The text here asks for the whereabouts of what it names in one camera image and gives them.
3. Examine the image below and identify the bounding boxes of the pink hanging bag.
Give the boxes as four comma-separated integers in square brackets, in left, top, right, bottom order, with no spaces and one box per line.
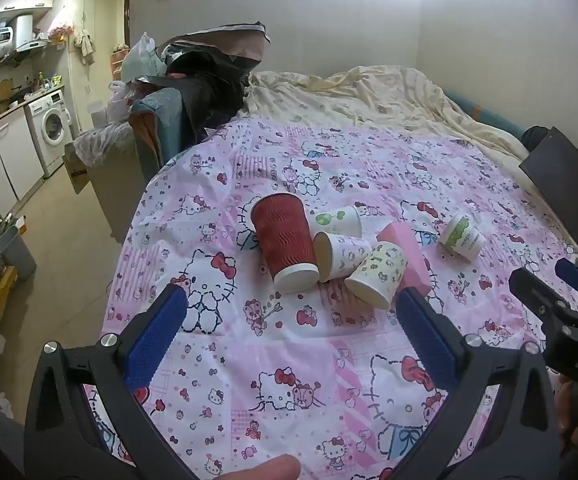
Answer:
[48,9,76,45]

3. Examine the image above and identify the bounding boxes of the blue mattress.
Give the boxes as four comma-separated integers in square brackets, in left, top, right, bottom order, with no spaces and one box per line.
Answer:
[443,89,526,142]

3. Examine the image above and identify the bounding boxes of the white cup with green balloons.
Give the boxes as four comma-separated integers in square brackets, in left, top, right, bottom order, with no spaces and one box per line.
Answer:
[315,204,363,237]

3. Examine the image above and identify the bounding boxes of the white plastic bag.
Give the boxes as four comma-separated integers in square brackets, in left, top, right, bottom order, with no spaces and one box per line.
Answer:
[120,31,169,85]

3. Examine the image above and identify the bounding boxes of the white kitchen cabinet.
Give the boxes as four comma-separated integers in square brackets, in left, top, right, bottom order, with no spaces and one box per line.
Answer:
[0,108,46,221]

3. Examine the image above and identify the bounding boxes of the pink block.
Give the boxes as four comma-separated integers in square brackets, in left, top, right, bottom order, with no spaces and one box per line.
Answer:
[376,222,433,295]

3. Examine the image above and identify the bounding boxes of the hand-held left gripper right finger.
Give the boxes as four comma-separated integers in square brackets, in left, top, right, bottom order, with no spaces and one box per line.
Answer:
[383,286,563,480]

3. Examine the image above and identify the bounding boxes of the white cup with green label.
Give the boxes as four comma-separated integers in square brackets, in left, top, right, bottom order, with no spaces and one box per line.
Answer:
[438,211,487,264]

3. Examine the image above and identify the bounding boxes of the black plastic bag pile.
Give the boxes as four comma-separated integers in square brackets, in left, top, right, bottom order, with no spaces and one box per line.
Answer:
[161,42,262,148]

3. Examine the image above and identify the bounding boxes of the red ribbed paper cup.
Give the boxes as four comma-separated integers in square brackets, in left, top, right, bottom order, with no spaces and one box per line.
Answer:
[250,193,321,294]

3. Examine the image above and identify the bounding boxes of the cream cartoon print cup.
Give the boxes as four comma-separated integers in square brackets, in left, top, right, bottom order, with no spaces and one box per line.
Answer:
[344,241,409,310]

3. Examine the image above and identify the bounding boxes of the cream duvet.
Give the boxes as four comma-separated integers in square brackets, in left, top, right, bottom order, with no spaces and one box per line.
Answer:
[241,65,531,163]

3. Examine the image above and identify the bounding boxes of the grey waste bin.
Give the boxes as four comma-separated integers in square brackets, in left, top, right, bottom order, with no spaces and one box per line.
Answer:
[0,224,38,282]

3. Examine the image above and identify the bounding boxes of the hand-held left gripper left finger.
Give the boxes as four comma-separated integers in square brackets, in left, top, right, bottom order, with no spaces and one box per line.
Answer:
[24,282,196,480]

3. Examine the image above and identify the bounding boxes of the cardboard box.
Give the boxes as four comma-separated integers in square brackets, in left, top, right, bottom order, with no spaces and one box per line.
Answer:
[62,141,90,196]

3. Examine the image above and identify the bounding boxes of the dark board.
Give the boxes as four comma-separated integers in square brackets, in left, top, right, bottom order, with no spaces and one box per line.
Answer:
[518,126,578,262]

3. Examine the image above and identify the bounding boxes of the blue jeans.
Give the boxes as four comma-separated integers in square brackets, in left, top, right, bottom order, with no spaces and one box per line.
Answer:
[128,86,186,173]

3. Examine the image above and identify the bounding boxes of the white cartoon print cup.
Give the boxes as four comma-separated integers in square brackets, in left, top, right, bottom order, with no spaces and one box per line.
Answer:
[312,231,373,284]

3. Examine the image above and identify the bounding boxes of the hanging beige towel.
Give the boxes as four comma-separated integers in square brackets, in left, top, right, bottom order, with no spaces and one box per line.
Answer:
[73,29,96,67]

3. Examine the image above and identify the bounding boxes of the white wall cabinet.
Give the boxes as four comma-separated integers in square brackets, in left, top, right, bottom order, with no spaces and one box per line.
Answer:
[0,0,56,15]

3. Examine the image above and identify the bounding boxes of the white water heater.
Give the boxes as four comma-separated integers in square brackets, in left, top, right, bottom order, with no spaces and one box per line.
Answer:
[3,14,35,54]

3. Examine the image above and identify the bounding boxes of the pink cartoon printed cloth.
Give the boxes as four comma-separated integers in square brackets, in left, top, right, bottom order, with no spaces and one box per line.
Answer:
[83,119,578,480]

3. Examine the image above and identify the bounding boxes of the white washing machine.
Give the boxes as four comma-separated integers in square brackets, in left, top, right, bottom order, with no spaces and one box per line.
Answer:
[24,91,74,179]

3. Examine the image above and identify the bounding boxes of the person's left hand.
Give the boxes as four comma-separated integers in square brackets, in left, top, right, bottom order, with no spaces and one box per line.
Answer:
[217,454,302,480]

